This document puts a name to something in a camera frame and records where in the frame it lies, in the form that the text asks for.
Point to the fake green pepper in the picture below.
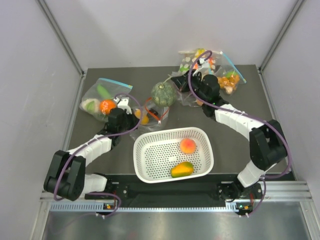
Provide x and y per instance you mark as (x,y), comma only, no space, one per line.
(103,92)

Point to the aluminium rail with cable duct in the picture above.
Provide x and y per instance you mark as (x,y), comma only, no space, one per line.
(271,191)

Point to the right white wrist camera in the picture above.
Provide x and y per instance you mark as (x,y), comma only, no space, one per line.
(202,66)

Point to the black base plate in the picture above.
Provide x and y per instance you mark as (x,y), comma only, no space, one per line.
(215,187)

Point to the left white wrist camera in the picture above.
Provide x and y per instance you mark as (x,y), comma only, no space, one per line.
(123,103)

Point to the fake pale green cabbage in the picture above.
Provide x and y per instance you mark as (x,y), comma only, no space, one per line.
(90,105)

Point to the white perforated plastic basket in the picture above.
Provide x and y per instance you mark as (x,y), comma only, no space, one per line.
(156,153)

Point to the fake brown pear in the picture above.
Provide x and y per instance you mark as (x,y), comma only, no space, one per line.
(141,115)

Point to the fake netted green melon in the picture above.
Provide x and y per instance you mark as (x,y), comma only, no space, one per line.
(163,94)

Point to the blue zip bag orange pieces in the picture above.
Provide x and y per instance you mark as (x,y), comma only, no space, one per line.
(228,75)

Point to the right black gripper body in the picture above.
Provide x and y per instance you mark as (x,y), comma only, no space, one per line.
(197,85)

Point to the red zip clear bag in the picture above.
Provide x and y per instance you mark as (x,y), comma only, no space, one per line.
(156,123)

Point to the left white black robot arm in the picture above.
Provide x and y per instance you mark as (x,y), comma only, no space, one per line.
(66,176)

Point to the blue zip bag with strawberry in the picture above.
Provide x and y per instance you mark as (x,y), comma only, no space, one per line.
(187,96)

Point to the polka dot clear bag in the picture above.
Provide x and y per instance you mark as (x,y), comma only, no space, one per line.
(190,58)

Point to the fake yellow green mango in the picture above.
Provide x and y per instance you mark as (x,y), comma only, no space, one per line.
(183,169)

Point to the fake dark purple plum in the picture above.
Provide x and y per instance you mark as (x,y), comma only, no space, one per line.
(154,112)

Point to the blue zip bag left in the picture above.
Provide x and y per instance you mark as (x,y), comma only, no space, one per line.
(114,88)

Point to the fake peach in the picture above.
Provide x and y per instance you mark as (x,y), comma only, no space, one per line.
(187,146)

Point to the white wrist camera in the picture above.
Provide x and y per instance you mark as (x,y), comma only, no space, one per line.
(123,103)
(202,66)

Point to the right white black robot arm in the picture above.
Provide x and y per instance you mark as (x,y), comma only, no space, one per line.
(267,144)

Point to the fake orange tangerine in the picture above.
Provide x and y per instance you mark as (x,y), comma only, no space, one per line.
(106,106)

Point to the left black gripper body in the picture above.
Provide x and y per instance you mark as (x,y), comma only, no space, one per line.
(129,122)

